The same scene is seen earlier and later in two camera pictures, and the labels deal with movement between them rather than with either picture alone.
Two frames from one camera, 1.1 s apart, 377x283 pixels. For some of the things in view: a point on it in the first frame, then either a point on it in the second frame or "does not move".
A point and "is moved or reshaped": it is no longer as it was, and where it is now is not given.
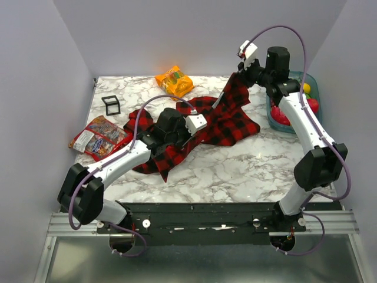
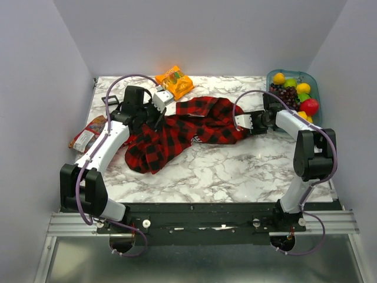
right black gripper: (243, 73) -> (255, 130)
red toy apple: (314, 105) does not move
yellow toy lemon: (306, 88) does not move
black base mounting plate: (205, 224) does not move
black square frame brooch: (112, 109) is moved or reshaped
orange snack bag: (174, 82) does not move
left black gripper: (182, 124) -> (159, 121)
